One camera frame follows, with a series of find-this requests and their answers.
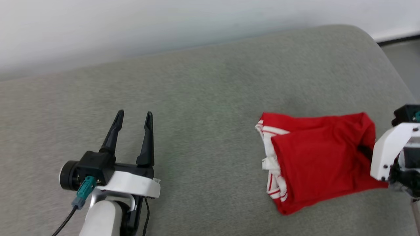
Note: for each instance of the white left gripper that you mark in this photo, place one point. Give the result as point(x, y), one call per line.
point(134, 183)

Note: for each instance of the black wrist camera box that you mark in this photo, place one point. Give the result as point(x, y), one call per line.
point(96, 165)
point(407, 114)

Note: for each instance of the red and white garment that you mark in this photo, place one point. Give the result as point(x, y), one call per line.
point(321, 157)

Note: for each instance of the grey fabric sofa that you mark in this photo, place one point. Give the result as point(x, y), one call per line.
point(197, 98)

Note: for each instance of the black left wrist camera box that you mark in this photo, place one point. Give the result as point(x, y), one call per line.
point(96, 165)

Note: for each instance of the white wall baseboard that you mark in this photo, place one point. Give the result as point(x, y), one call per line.
point(397, 33)

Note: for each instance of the black round left wrist motor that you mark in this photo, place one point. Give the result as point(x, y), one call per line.
point(69, 175)

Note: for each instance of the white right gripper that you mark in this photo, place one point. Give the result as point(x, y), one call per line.
point(387, 147)

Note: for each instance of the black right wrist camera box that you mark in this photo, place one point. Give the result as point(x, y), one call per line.
point(407, 114)

